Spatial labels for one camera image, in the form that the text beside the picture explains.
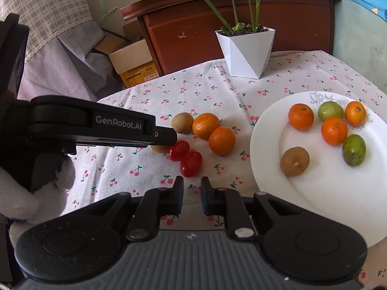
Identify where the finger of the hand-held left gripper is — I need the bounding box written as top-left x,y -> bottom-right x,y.
155,127 -> 178,147

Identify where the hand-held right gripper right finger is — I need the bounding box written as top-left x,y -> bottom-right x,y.
201,177 -> 309,241

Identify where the cardboard box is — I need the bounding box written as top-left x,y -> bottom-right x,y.
95,21 -> 161,89

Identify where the green jujube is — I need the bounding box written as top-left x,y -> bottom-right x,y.
342,134 -> 367,167
317,101 -> 344,121

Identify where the cherry print tablecloth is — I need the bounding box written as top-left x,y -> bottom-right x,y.
60,50 -> 387,281

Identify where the person's left hand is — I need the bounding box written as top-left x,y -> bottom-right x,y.
0,156 -> 76,244

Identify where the wooden cabinet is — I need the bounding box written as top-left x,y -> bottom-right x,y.
121,0 -> 342,77

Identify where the white plate with line drawing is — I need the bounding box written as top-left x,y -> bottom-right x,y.
249,91 -> 387,250

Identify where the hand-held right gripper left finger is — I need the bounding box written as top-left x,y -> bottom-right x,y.
75,176 -> 184,241

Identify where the green plant in white pot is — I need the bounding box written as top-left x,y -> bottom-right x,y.
100,0 -> 276,80

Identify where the checked grey cloth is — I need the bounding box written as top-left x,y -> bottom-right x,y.
0,0 -> 127,102

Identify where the orange mandarin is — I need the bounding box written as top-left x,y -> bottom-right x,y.
321,116 -> 349,146
192,113 -> 221,141
208,126 -> 237,156
288,103 -> 315,132
345,101 -> 367,127

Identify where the red cherry tomato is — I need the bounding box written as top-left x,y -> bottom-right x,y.
180,150 -> 203,178
168,140 -> 191,161

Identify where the grey-green sofa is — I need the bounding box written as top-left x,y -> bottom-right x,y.
333,0 -> 387,91

